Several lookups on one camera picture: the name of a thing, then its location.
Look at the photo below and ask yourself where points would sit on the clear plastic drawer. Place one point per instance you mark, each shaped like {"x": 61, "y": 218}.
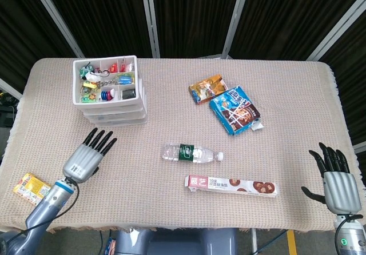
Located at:
{"x": 120, "y": 121}
{"x": 114, "y": 109}
{"x": 114, "y": 116}

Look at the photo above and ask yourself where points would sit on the white plastic drawer organizer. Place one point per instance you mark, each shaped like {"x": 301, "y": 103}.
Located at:
{"x": 75, "y": 80}

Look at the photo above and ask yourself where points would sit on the blue cookie packet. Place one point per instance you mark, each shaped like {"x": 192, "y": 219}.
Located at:
{"x": 234, "y": 112}

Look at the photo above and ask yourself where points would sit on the orange snack packet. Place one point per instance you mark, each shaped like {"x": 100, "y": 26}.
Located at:
{"x": 206, "y": 89}

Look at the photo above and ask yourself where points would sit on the dark partition panel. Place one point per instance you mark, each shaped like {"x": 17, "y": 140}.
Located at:
{"x": 291, "y": 15}
{"x": 194, "y": 15}
{"x": 103, "y": 15}
{"x": 351, "y": 80}
{"x": 17, "y": 23}

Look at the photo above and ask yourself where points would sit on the yellow snack packet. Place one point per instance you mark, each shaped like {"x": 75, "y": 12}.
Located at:
{"x": 28, "y": 187}

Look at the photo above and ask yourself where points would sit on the long white baking paper box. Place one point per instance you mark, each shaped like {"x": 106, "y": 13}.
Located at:
{"x": 228, "y": 185}

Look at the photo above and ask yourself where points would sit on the green trinket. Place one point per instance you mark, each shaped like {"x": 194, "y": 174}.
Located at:
{"x": 85, "y": 67}

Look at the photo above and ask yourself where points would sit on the small black block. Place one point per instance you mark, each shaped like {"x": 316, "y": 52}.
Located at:
{"x": 127, "y": 94}

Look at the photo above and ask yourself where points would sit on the blue red packet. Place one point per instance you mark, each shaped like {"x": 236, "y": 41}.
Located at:
{"x": 110, "y": 245}

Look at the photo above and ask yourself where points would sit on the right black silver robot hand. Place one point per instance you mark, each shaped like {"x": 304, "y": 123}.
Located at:
{"x": 341, "y": 190}

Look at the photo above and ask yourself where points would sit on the beige woven tablecloth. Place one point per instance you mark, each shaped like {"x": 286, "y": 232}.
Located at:
{"x": 171, "y": 123}

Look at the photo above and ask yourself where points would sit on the row of coloured discs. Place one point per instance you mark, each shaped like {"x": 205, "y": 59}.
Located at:
{"x": 105, "y": 94}

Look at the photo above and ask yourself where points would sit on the clear green-label water bottle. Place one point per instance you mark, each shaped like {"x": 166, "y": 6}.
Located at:
{"x": 200, "y": 155}

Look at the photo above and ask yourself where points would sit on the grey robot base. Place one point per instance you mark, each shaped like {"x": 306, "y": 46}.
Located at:
{"x": 171, "y": 243}

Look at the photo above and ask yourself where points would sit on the white table leg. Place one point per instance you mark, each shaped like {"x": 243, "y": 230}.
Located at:
{"x": 254, "y": 240}

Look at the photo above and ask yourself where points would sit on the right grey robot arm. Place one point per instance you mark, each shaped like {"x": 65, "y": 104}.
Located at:
{"x": 352, "y": 238}

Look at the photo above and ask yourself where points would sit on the grey metal partition post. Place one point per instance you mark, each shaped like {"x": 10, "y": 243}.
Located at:
{"x": 11, "y": 90}
{"x": 56, "y": 17}
{"x": 359, "y": 147}
{"x": 237, "y": 17}
{"x": 150, "y": 17}
{"x": 337, "y": 29}

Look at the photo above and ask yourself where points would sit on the green striped snack packet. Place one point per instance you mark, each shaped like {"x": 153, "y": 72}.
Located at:
{"x": 124, "y": 79}

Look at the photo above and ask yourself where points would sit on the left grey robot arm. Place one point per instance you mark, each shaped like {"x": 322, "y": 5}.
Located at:
{"x": 45, "y": 206}

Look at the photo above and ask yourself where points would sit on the small red trinket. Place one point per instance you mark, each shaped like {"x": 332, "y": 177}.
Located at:
{"x": 113, "y": 66}

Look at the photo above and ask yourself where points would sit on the green orange candies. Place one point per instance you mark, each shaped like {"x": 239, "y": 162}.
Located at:
{"x": 86, "y": 96}

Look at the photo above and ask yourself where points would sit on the red white packets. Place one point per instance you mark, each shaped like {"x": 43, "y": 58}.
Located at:
{"x": 126, "y": 65}

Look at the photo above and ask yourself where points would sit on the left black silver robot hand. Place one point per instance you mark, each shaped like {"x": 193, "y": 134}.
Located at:
{"x": 81, "y": 163}

